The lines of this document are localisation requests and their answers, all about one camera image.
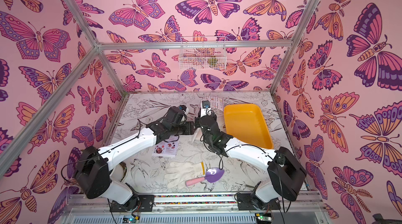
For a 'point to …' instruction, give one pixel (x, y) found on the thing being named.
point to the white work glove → (177, 173)
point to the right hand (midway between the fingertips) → (203, 107)
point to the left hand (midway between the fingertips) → (196, 126)
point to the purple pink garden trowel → (212, 175)
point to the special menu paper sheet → (167, 147)
